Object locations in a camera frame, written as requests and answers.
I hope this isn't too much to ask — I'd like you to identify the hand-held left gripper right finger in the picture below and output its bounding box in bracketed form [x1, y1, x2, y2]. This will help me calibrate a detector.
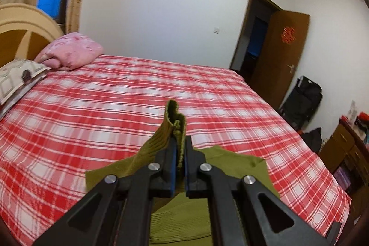
[184, 136, 332, 246]

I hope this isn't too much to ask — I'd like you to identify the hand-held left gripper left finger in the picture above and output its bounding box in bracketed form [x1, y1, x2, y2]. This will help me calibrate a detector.
[32, 136, 177, 246]

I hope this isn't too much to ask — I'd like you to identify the green knit sweater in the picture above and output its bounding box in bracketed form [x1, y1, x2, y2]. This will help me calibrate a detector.
[85, 100, 280, 244]

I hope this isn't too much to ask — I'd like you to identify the red plaid bed sheet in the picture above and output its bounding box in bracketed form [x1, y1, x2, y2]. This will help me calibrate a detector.
[0, 54, 353, 246]

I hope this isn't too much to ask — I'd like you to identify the black bag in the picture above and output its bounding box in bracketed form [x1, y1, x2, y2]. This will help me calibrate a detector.
[300, 127, 322, 153]

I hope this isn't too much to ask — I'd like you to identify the black suitcase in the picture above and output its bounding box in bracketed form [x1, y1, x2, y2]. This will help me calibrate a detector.
[279, 76, 323, 130]

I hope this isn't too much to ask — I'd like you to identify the brown wooden door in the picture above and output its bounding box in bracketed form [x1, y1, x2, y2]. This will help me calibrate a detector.
[252, 10, 310, 111]

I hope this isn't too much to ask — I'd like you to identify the brown wooden dresser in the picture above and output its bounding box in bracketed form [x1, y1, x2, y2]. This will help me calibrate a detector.
[317, 115, 369, 197]

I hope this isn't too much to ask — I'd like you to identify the pink pillow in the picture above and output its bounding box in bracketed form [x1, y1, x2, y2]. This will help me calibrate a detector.
[34, 32, 104, 71]

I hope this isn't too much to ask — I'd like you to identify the red door decoration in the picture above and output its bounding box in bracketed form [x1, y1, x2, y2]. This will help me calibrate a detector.
[281, 27, 295, 45]

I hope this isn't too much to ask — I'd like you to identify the grey patterned pillow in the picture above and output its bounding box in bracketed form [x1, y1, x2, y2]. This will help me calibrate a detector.
[0, 59, 52, 120]

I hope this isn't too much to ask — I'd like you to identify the red cloth item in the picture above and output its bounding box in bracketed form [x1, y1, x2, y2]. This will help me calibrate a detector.
[355, 112, 369, 131]

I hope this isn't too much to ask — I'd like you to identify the beige wooden headboard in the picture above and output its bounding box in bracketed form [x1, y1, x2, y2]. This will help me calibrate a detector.
[0, 3, 64, 68]

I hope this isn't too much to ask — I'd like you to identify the brown door frame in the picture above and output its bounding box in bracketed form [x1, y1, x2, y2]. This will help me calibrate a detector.
[230, 0, 284, 79]

